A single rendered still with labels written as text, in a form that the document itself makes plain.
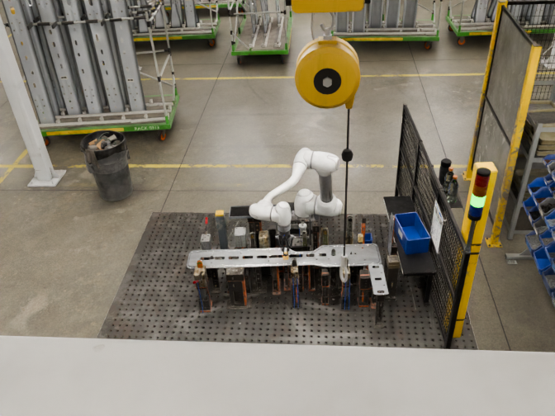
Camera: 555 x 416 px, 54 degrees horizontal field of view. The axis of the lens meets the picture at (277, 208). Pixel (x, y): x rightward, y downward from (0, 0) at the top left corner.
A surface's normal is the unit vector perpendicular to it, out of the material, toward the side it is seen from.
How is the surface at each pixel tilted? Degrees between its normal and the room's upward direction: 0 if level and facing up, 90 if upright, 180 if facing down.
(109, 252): 0
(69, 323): 0
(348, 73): 87
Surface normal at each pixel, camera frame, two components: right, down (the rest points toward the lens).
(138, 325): -0.05, -0.80
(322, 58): -0.11, 0.44
